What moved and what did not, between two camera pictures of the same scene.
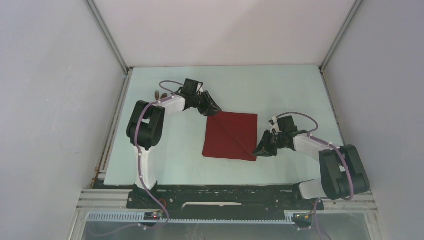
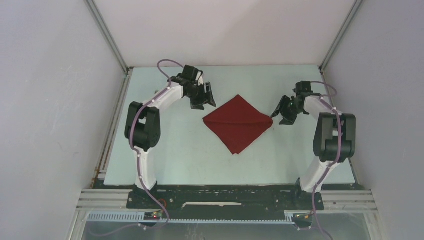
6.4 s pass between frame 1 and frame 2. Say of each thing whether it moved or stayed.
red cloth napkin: moved
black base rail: stayed
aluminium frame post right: stayed
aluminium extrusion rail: stayed
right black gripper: moved
